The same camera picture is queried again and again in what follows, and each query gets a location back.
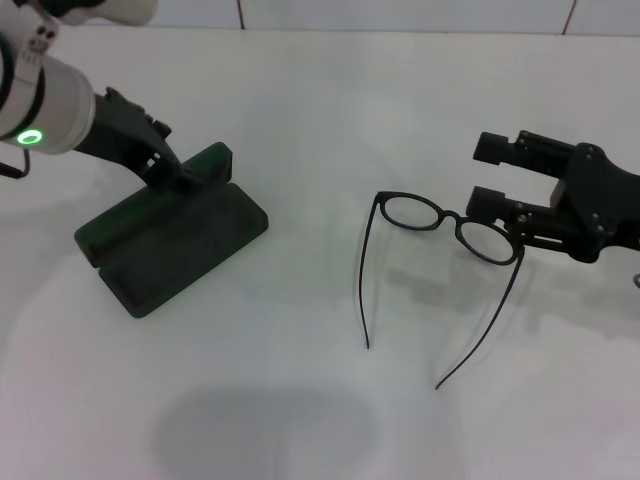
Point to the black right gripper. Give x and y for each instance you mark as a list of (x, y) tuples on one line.
[(605, 200)]

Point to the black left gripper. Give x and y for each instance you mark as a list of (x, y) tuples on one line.
[(125, 135)]

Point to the green glasses case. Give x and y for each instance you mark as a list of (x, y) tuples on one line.
[(175, 250)]

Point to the black glasses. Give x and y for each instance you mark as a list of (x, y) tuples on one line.
[(454, 218)]

